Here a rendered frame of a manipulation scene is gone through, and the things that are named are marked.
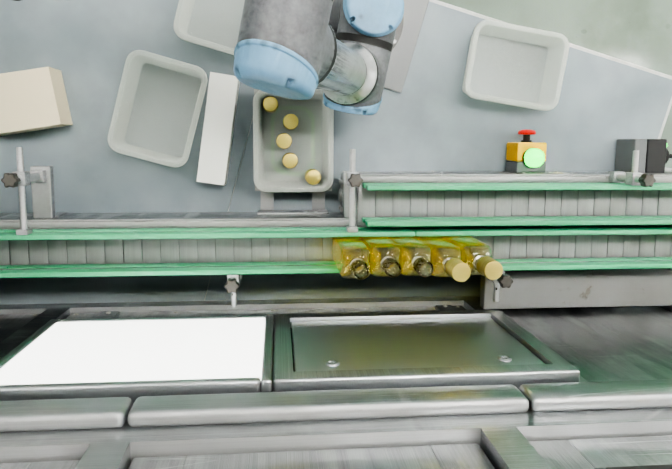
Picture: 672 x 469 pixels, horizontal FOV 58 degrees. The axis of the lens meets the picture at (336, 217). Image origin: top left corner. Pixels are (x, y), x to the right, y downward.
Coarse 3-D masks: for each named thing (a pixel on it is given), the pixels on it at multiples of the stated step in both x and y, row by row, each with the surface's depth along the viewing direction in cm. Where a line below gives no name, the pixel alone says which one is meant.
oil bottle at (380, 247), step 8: (368, 240) 120; (376, 240) 120; (384, 240) 120; (376, 248) 112; (384, 248) 112; (392, 248) 112; (376, 256) 111; (384, 256) 111; (392, 256) 111; (400, 256) 112; (376, 264) 111; (392, 264) 114; (400, 264) 112; (376, 272) 112; (384, 272) 111
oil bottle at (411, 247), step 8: (392, 240) 123; (400, 240) 120; (408, 240) 120; (416, 240) 120; (400, 248) 115; (408, 248) 113; (416, 248) 112; (424, 248) 113; (408, 256) 112; (416, 256) 111; (424, 256) 112; (408, 264) 112; (408, 272) 112; (416, 272) 112
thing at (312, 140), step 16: (256, 96) 130; (320, 96) 133; (256, 112) 130; (288, 112) 138; (304, 112) 138; (320, 112) 138; (256, 128) 130; (272, 128) 138; (304, 128) 138; (320, 128) 139; (256, 144) 131; (272, 144) 138; (304, 144) 139; (320, 144) 139; (256, 160) 131; (272, 160) 139; (304, 160) 139; (320, 160) 140; (256, 176) 132; (272, 176) 139; (288, 176) 139; (304, 176) 140
